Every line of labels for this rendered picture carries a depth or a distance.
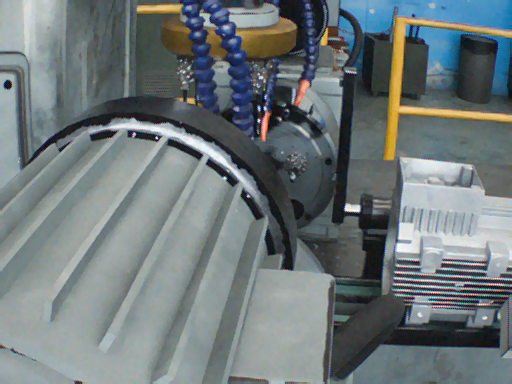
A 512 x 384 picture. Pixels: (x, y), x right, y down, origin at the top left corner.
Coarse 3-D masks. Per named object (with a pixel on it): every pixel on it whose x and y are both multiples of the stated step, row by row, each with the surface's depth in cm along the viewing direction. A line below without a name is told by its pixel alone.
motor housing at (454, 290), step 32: (480, 224) 89; (384, 256) 104; (416, 256) 88; (448, 256) 86; (480, 256) 86; (384, 288) 101; (416, 288) 89; (448, 288) 88; (480, 288) 87; (448, 320) 94
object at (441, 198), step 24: (408, 168) 95; (432, 168) 96; (456, 168) 95; (408, 192) 87; (432, 192) 87; (456, 192) 86; (480, 192) 86; (408, 216) 89; (432, 216) 88; (456, 216) 87
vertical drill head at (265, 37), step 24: (240, 0) 81; (168, 24) 82; (240, 24) 80; (264, 24) 82; (288, 24) 85; (168, 48) 83; (216, 48) 79; (240, 48) 79; (264, 48) 80; (288, 48) 83; (192, 72) 85; (264, 72) 84; (264, 96) 94
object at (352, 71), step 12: (348, 72) 99; (348, 84) 100; (348, 96) 100; (348, 108) 101; (348, 120) 102; (348, 132) 103; (348, 144) 103; (348, 156) 104; (336, 168) 106; (348, 168) 105; (336, 180) 106; (336, 192) 107; (336, 204) 108; (348, 204) 109; (336, 216) 109
